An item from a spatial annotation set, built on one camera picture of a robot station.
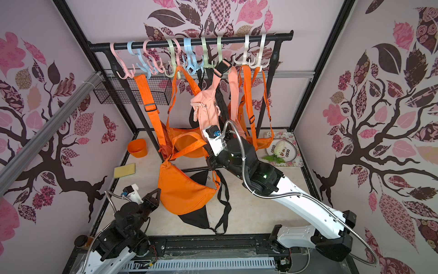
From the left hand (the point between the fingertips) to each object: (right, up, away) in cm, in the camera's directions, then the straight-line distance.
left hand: (162, 193), depth 76 cm
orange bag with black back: (+8, +2, -2) cm, 8 cm away
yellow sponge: (-31, +7, +22) cm, 39 cm away
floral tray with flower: (+67, +19, +31) cm, 76 cm away
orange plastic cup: (-28, +20, +33) cm, 48 cm away
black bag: (+16, -14, +6) cm, 22 cm away
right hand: (+21, +23, -17) cm, 36 cm away
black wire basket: (-38, +53, +19) cm, 68 cm away
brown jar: (-28, -17, -9) cm, 34 cm away
